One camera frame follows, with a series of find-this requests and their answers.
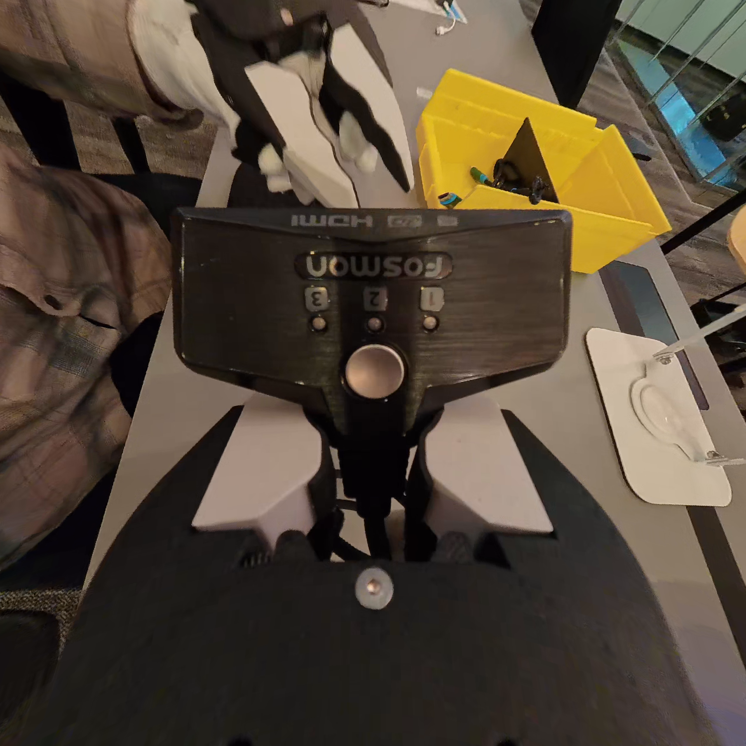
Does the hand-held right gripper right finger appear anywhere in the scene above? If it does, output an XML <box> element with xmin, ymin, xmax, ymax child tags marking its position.
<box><xmin>404</xmin><ymin>392</ymin><xmax>554</xmax><ymax>561</ymax></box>

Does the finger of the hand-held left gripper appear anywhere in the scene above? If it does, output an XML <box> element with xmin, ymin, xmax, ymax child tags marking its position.
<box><xmin>244</xmin><ymin>57</ymin><xmax>361</xmax><ymax>206</ymax></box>
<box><xmin>328</xmin><ymin>22</ymin><xmax>416</xmax><ymax>190</ymax></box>

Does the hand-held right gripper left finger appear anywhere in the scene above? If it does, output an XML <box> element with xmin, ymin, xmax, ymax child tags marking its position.
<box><xmin>191</xmin><ymin>392</ymin><xmax>345</xmax><ymax>560</ymax></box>

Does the black switch pigtail cable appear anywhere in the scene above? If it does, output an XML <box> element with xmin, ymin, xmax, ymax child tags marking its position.
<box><xmin>331</xmin><ymin>434</ymin><xmax>411</xmax><ymax>563</ymax></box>

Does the black hdmi switch box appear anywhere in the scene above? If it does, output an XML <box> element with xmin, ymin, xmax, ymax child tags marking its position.
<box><xmin>171</xmin><ymin>206</ymin><xmax>573</xmax><ymax>439</ymax></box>

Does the black cable with green connectors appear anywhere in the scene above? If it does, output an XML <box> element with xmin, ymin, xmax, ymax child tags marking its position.
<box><xmin>469</xmin><ymin>156</ymin><xmax>551</xmax><ymax>206</ymax></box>

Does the yellow plastic bin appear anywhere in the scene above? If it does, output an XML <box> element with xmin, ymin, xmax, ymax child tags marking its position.
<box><xmin>415</xmin><ymin>68</ymin><xmax>672</xmax><ymax>275</ymax></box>

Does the person's left forearm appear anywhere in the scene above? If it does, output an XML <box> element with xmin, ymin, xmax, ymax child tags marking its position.
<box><xmin>0</xmin><ymin>0</ymin><xmax>206</xmax><ymax>128</ymax></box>

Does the person's left hand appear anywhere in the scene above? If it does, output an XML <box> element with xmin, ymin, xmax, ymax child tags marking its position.
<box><xmin>131</xmin><ymin>0</ymin><xmax>241</xmax><ymax>128</ymax></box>

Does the white paper sheet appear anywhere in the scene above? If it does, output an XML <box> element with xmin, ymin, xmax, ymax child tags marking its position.
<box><xmin>408</xmin><ymin>0</ymin><xmax>468</xmax><ymax>24</ymax></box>

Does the black bin divider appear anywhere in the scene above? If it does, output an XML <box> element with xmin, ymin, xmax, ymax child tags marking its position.
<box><xmin>500</xmin><ymin>117</ymin><xmax>561</xmax><ymax>205</ymax></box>

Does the black office chair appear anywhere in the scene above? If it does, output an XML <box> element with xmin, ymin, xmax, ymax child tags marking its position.
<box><xmin>532</xmin><ymin>0</ymin><xmax>623</xmax><ymax>112</ymax></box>

